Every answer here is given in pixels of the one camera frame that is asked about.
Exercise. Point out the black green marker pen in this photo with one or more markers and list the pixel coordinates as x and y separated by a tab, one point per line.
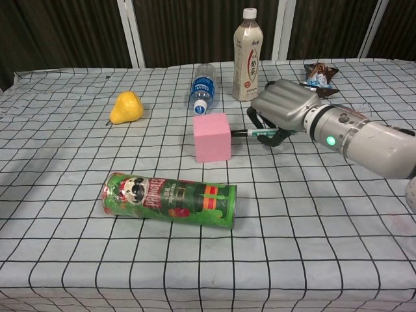
256	132

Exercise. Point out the yellow toy pear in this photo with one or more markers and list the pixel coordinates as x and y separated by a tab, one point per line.
126	109

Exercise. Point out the clear blue-label water bottle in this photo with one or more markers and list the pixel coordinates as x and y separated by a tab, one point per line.
204	87

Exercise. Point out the milk tea bottle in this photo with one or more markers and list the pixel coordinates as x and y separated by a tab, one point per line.
247	65

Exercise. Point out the green Pringles can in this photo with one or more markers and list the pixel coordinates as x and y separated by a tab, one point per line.
172	201

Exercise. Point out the pink foam cube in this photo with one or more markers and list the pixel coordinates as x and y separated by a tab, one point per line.
212	138

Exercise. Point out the brown snack wrapper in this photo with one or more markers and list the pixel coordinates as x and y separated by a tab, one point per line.
320	78

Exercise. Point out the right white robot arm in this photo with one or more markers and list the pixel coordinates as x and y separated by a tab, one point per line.
367	139

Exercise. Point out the white black grid tablecloth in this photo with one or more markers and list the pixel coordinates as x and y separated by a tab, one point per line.
195	227

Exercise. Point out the white frame post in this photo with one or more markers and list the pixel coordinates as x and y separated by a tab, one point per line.
281	29
373	27
131	32

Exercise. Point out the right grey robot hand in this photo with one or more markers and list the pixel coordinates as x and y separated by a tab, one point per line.
286	105

